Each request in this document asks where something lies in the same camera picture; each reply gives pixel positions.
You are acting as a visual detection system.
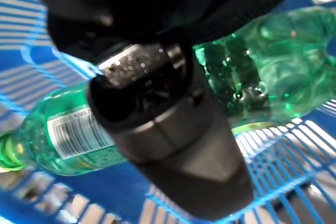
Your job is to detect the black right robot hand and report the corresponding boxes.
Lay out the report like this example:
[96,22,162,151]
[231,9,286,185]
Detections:
[20,0,336,219]

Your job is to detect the green bottle with barcode label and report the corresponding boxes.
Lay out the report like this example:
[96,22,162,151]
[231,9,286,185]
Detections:
[0,82,129,178]

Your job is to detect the blue plastic shopping basket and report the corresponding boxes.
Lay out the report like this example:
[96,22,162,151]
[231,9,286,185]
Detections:
[0,0,336,224]

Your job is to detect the green plastic soda bottle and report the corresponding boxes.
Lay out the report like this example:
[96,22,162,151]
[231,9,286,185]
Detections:
[193,5,336,128]

